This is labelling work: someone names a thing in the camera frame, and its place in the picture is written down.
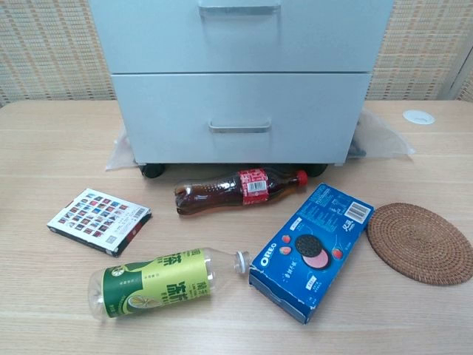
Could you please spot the black caster wheel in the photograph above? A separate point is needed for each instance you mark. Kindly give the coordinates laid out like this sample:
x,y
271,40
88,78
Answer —
x,y
152,171
318,169

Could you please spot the clear plastic sheet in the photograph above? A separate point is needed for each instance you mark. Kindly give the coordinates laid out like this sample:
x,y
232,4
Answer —
x,y
380,140

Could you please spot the empty bottle with green label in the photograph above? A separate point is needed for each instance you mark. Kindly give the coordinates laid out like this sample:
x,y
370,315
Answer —
x,y
155,283

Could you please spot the flat box with photo grid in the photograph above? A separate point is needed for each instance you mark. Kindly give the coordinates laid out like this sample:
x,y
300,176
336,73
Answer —
x,y
99,221

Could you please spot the cola bottle with red label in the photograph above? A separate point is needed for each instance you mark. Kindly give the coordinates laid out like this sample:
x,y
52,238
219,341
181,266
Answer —
x,y
236,192

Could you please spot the white drawer cabinet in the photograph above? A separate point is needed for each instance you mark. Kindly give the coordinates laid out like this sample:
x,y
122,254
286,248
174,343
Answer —
x,y
236,37

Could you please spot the round woven rattan coaster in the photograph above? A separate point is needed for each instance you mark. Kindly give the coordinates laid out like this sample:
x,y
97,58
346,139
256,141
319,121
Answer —
x,y
421,242

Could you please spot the blue Oreo cookie box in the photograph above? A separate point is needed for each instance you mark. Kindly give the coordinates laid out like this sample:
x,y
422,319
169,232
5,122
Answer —
x,y
310,247

